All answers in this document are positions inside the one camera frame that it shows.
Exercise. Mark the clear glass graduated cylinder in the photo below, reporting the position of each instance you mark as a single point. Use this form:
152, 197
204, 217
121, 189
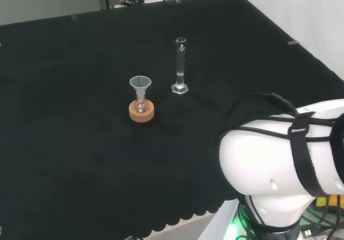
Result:
180, 62

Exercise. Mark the round-bottom glass flask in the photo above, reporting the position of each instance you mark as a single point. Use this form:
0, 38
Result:
140, 106

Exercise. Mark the black cloth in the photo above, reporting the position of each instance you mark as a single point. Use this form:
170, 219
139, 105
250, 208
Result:
80, 143

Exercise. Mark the white mounting platform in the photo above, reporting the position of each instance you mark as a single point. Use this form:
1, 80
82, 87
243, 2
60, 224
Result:
204, 224

